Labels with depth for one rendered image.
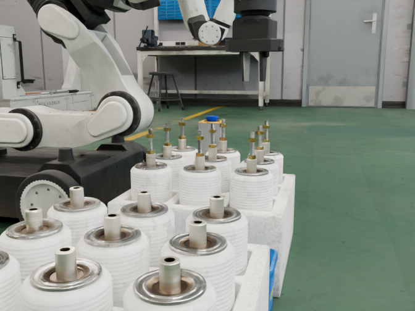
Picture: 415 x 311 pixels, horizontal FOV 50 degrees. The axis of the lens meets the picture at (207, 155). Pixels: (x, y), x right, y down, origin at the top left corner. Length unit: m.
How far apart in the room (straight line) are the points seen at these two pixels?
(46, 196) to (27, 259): 0.67
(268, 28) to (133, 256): 0.54
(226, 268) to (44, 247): 0.24
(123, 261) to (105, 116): 0.84
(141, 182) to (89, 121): 0.44
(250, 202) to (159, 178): 0.21
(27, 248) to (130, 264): 0.14
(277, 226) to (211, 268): 0.40
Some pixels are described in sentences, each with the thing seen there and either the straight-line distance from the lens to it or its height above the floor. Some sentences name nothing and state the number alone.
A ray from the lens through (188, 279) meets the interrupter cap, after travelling 0.49.
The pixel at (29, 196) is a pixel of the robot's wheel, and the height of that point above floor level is 0.13.
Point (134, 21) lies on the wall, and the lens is 6.65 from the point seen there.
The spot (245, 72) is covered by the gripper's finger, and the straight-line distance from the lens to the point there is 0.96.
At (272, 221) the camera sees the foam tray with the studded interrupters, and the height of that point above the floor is 0.17.
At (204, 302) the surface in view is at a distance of 0.46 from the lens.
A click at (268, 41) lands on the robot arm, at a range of 0.92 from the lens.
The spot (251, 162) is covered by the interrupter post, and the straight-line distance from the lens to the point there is 0.97.
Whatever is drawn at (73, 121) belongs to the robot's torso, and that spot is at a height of 0.31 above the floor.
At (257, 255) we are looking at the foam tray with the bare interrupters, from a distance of 0.73.
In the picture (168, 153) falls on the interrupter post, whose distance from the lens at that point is 1.14.
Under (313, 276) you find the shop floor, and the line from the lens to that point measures 1.10.
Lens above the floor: 0.47
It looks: 11 degrees down
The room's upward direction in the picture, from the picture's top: straight up
